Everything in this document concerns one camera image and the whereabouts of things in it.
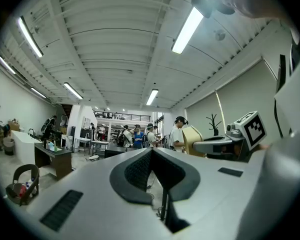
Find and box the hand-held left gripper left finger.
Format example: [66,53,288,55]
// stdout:
[26,147,175,240]

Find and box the white table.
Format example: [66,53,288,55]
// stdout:
[10,130,42,165]
[74,136,92,153]

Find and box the dark mesh chair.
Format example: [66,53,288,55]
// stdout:
[5,163,40,206]

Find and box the dark wooden desk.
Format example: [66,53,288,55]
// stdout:
[34,142,74,180]

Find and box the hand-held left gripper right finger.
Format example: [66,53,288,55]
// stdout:
[152,147,265,240]

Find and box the black head-worn camera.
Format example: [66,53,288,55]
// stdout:
[190,0,237,19]

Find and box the narrow beige roller blind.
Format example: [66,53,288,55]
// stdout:
[185,91,226,136]

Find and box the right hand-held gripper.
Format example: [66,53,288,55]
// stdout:
[191,110,268,163]

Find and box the black balcony railing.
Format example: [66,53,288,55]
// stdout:
[93,110,152,122]

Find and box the gray trash bin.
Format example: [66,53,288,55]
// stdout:
[2,137,16,156]

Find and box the cardboard box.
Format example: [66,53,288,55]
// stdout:
[7,119,21,132]

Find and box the wide beige roller blind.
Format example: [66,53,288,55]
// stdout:
[216,58,279,146]

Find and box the person's face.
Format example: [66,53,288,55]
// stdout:
[204,0,300,39]

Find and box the metal frame table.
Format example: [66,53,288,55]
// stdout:
[90,140,110,157]

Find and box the white storage shelf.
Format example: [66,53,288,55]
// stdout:
[109,124,127,140]

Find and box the white ceiling tube light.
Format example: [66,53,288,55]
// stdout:
[0,55,17,75]
[171,5,206,55]
[29,87,48,99]
[63,82,84,100]
[145,88,159,107]
[17,16,45,59]

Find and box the round ceiling sensor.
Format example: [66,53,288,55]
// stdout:
[214,29,227,42]

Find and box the red packet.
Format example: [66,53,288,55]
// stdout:
[18,183,28,198]

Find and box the white top table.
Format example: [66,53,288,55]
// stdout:
[74,136,92,153]

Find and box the black branch decoration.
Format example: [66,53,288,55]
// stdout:
[205,113,223,137]

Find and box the white flat panel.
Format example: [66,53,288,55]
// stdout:
[273,49,300,140]

